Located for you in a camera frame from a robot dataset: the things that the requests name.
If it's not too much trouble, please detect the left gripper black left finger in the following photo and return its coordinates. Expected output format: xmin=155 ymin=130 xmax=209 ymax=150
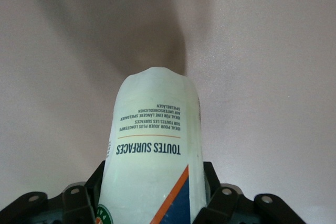
xmin=0 ymin=161 xmax=106 ymax=224

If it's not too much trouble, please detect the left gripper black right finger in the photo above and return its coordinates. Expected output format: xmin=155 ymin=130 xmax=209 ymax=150
xmin=193 ymin=161 xmax=307 ymax=224

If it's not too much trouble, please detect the white blue tennis ball can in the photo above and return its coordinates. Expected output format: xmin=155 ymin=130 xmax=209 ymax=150
xmin=97 ymin=67 xmax=212 ymax=224

